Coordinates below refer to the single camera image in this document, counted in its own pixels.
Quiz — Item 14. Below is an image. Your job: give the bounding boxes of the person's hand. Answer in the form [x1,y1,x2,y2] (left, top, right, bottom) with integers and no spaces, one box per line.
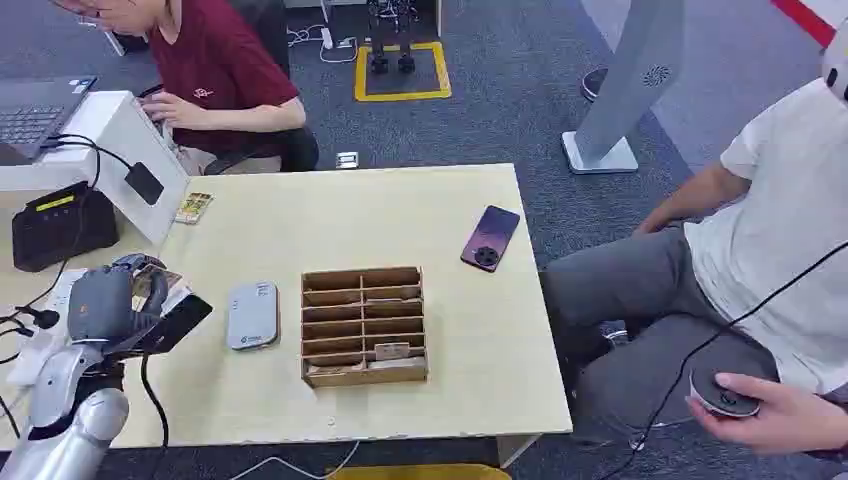
[686,372,848,457]

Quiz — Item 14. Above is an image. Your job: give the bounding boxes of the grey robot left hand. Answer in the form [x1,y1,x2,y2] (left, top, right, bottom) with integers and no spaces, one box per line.
[66,253,171,346]

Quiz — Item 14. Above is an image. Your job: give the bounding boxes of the round black controller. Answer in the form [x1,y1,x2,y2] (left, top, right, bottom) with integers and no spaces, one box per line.
[688,366,762,420]

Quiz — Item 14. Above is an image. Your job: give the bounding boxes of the printed playing card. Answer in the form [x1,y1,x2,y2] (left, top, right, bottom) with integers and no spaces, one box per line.
[131,263,195,314]

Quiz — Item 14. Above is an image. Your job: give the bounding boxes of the black plug connector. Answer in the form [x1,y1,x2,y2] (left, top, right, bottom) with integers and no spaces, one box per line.
[14,305,62,331]

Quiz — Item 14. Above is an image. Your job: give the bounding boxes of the black flat plate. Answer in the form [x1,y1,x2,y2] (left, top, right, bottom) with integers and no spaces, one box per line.
[129,294,215,357]

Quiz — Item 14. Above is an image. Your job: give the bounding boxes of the black device with yellow label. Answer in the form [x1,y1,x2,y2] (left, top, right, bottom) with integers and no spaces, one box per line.
[11,181,121,274]

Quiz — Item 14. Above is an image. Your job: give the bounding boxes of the black power adapter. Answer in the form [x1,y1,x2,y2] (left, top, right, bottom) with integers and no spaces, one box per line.
[124,161,166,207]

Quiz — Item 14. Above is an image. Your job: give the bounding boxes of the printed card pack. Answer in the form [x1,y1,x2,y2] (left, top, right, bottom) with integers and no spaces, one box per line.
[174,192,215,226]

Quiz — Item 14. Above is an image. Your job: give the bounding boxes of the grey card reader device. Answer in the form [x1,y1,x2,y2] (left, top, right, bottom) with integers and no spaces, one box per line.
[226,280,282,352]

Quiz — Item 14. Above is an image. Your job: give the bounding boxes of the person in white top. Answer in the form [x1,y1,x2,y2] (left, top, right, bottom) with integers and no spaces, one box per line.
[539,78,848,464]

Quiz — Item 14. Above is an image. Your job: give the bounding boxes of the white laptop stand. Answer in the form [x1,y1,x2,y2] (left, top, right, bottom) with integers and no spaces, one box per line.
[0,90,191,246]

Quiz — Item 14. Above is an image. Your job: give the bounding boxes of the grey laptop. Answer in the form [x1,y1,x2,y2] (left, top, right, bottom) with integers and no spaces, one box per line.
[0,75,99,168]

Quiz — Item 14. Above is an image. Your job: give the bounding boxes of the person in red top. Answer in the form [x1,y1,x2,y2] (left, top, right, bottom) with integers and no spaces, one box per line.
[51,0,321,177]

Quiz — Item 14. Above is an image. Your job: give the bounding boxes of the wooden slotted card box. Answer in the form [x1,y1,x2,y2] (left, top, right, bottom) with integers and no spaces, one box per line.
[299,266,430,390]

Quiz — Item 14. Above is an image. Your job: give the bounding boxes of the pale card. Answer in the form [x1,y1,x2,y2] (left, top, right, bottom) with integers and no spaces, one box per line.
[366,356,427,371]

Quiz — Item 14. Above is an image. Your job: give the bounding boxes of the purple smartphone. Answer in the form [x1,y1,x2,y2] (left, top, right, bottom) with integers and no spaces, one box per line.
[460,204,522,274]

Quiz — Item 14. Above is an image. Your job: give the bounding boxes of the yellow seat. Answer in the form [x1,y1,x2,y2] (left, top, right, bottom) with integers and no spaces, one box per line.
[325,463,513,480]

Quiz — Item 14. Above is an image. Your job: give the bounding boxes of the grey floor stand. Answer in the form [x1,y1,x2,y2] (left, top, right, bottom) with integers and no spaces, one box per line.
[561,0,688,176]

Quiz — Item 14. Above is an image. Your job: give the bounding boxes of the black shoe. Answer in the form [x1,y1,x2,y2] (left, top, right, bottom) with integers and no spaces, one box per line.
[580,66,609,103]

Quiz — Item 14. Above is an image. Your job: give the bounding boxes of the black robot legs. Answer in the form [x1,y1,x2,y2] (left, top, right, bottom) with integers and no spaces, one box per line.
[366,0,420,75]

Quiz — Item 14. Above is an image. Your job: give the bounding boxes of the black controller cable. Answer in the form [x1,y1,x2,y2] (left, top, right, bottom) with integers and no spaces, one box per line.
[596,241,848,480]

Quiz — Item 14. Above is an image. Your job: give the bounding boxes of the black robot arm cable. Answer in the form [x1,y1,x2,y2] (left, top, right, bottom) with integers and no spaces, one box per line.
[139,352,171,480]

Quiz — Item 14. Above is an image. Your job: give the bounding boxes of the black adapter cable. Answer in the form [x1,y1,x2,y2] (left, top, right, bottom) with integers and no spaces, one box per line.
[0,133,135,319]

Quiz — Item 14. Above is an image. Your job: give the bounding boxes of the white cable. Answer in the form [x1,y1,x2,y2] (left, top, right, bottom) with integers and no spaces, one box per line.
[228,439,362,480]

